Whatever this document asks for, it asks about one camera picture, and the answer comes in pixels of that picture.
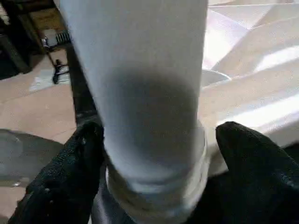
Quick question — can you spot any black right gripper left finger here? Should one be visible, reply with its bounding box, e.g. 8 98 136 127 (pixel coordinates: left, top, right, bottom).
8 121 107 224

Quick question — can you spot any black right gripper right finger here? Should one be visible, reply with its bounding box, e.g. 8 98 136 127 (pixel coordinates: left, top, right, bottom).
200 120 299 224

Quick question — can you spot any white plastic table top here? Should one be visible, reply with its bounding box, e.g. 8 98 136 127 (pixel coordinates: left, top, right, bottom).
198 0 299 179

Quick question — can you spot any white plastic table leg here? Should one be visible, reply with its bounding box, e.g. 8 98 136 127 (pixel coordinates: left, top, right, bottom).
53 0 211 224

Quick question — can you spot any black equipment rack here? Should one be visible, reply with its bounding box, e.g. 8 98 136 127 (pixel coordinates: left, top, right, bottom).
0 0 71 85

